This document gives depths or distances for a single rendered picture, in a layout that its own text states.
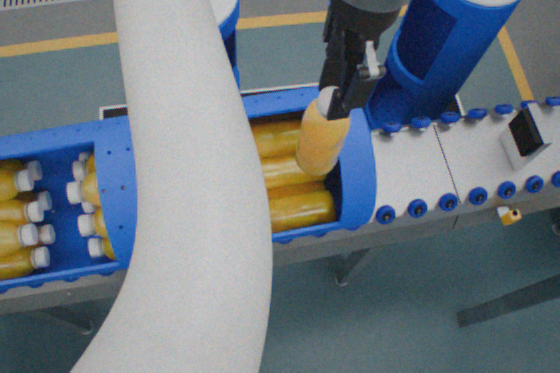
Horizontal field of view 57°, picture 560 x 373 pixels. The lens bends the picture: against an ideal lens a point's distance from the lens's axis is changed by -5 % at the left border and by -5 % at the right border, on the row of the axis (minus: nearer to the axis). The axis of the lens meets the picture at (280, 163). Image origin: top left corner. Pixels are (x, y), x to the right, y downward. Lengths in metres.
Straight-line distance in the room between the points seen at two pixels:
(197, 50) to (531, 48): 2.70
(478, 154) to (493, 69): 1.41
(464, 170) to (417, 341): 0.99
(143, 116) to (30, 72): 2.37
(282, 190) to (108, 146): 0.37
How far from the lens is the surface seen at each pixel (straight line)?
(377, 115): 2.21
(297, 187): 1.09
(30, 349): 2.20
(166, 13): 0.29
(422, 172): 1.28
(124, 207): 0.90
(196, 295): 0.21
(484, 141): 1.38
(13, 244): 1.05
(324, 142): 0.76
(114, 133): 0.95
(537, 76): 2.83
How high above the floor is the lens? 2.05
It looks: 67 degrees down
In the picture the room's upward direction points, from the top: 9 degrees clockwise
